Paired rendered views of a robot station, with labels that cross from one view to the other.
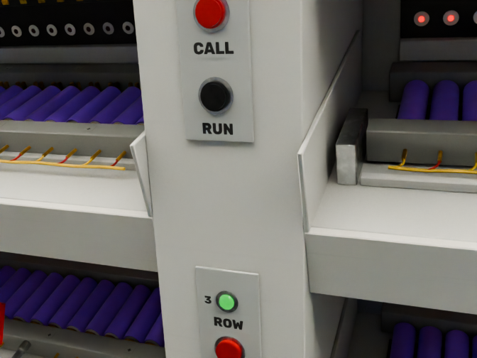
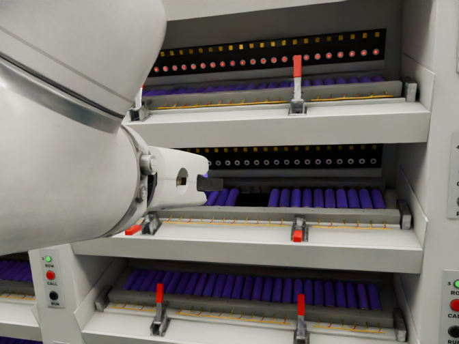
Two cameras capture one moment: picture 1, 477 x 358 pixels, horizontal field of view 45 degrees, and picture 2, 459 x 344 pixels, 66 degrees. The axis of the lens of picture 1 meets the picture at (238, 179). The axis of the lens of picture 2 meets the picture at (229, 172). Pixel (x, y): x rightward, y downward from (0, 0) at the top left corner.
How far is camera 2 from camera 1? 0.42 m
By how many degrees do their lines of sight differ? 10
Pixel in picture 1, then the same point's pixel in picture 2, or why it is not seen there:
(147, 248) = (414, 263)
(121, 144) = (383, 218)
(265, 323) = not seen: outside the picture
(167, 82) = (440, 196)
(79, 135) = (362, 214)
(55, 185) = (358, 237)
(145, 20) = (434, 173)
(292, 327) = not seen: outside the picture
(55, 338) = (317, 310)
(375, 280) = not seen: outside the picture
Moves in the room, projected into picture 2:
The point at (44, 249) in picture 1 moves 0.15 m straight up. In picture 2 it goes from (355, 266) to (357, 173)
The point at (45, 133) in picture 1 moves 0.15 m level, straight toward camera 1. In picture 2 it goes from (343, 213) to (429, 242)
